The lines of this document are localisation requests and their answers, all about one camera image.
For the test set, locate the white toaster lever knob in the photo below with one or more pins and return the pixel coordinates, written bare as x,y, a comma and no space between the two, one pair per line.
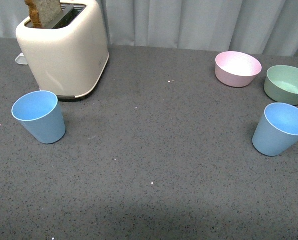
21,60

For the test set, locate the brown bread slice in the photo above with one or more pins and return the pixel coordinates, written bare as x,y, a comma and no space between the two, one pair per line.
43,12

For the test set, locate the blue plastic cup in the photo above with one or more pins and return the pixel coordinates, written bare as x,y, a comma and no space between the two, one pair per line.
39,112
277,129

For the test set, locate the pink plastic bowl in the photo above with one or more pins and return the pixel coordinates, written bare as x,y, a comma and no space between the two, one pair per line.
236,69

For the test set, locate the grey curtain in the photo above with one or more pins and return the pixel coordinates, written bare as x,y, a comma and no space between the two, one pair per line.
267,27

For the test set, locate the cream white toaster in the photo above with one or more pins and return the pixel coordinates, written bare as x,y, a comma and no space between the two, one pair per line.
69,56

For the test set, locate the green plastic bowl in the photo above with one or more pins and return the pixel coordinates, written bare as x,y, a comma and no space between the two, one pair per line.
281,84

